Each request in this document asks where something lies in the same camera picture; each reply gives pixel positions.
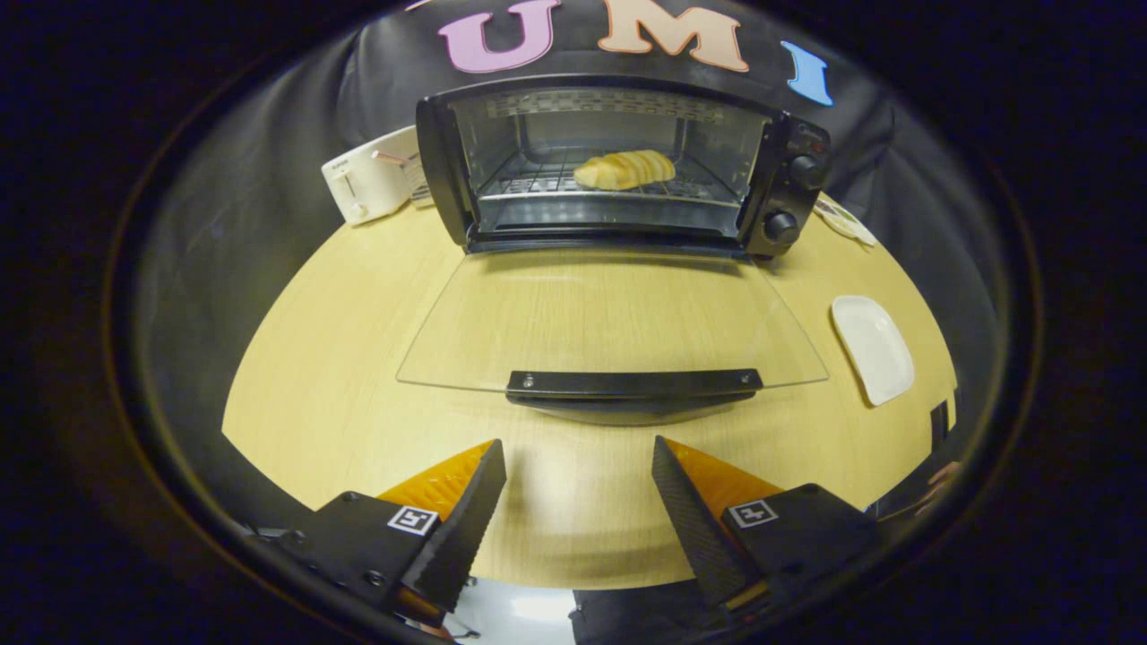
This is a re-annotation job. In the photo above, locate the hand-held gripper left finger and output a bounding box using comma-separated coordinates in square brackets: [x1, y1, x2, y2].
[269, 438, 508, 628]

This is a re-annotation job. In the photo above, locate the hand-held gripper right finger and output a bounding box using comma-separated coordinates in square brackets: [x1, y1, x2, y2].
[651, 435, 884, 621]

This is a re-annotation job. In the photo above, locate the black toaster oven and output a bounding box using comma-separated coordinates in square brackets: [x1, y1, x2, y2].
[396, 73, 832, 427]

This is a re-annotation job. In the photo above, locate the sliced bread loaf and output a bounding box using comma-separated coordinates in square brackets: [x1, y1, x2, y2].
[573, 149, 677, 192]

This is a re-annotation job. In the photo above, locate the white pop-up toaster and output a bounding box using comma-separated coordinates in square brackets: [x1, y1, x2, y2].
[321, 125, 422, 227]

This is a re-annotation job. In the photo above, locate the white rectangular plate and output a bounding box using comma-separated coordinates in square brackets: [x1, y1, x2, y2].
[830, 295, 916, 408]

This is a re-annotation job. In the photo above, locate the white divided seasoning dish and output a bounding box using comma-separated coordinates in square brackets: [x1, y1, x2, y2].
[813, 197, 878, 249]

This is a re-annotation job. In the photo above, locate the clear plastic container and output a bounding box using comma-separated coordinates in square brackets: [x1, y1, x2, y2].
[406, 152, 437, 207]

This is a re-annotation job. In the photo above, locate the black backdrop cloth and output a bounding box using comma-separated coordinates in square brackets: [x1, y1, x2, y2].
[134, 0, 1000, 431]

